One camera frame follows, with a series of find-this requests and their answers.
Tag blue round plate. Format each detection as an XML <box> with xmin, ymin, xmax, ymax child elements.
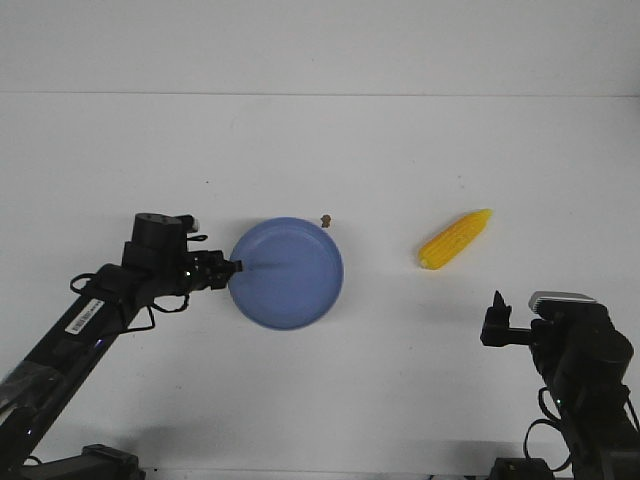
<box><xmin>228</xmin><ymin>217</ymin><xmax>344</xmax><ymax>330</ymax></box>

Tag yellow corn cob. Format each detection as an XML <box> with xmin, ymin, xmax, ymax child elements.
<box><xmin>417</xmin><ymin>209</ymin><xmax>493</xmax><ymax>270</ymax></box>

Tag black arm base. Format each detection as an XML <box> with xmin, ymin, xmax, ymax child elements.
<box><xmin>488</xmin><ymin>458</ymin><xmax>555</xmax><ymax>480</ymax></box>
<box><xmin>19</xmin><ymin>444</ymin><xmax>146</xmax><ymax>480</ymax></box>

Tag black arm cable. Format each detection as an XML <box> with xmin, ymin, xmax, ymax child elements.
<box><xmin>69</xmin><ymin>234</ymin><xmax>209</xmax><ymax>334</ymax></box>
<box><xmin>522</xmin><ymin>387</ymin><xmax>640</xmax><ymax>474</ymax></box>

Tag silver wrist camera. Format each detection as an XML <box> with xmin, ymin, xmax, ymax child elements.
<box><xmin>186</xmin><ymin>215</ymin><xmax>200</xmax><ymax>234</ymax></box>
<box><xmin>528</xmin><ymin>291</ymin><xmax>597</xmax><ymax>313</ymax></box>

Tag brown chip mark on table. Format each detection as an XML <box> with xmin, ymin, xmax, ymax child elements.
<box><xmin>321</xmin><ymin>214</ymin><xmax>332</xmax><ymax>228</ymax></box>

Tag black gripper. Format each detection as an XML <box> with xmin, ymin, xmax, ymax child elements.
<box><xmin>480</xmin><ymin>290</ymin><xmax>532</xmax><ymax>347</ymax></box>
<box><xmin>184</xmin><ymin>250</ymin><xmax>244</xmax><ymax>291</ymax></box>

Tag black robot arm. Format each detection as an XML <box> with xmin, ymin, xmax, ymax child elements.
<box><xmin>1</xmin><ymin>213</ymin><xmax>242</xmax><ymax>475</ymax></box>
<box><xmin>480</xmin><ymin>291</ymin><xmax>639</xmax><ymax>479</ymax></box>

